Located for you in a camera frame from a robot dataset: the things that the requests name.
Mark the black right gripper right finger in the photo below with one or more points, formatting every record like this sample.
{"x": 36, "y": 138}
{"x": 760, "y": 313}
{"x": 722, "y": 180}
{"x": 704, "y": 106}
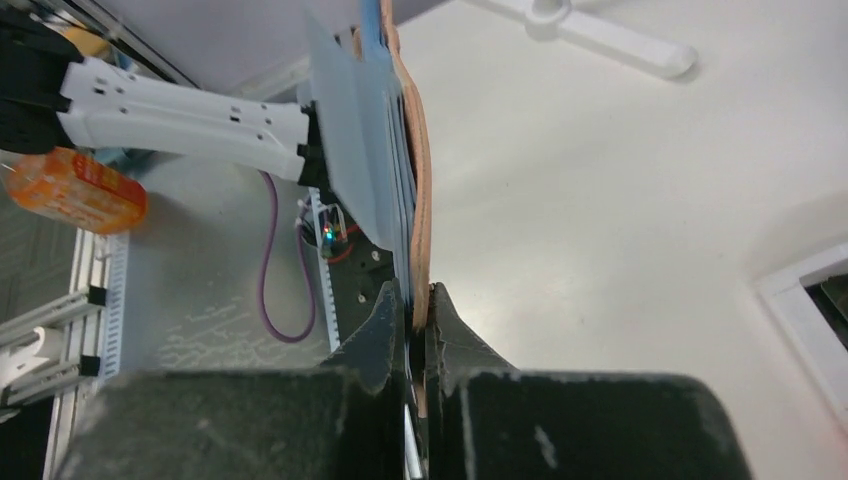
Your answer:
{"x": 490, "y": 420}

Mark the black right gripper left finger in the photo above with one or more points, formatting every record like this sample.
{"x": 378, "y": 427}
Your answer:
{"x": 341, "y": 419}

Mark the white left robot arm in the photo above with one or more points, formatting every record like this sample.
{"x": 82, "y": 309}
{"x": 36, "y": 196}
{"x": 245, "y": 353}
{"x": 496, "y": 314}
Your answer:
{"x": 53, "y": 96}

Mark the white plastic bin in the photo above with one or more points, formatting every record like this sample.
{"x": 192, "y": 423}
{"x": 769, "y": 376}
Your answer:
{"x": 820, "y": 351}

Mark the orange drink bottle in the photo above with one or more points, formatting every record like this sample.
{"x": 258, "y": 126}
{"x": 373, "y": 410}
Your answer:
{"x": 72, "y": 187}

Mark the silver clothes rack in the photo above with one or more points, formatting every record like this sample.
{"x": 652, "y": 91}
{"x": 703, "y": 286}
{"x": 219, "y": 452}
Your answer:
{"x": 546, "y": 21}

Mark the white slotted cable duct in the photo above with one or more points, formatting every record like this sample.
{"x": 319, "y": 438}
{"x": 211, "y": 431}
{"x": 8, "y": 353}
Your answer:
{"x": 324, "y": 274}

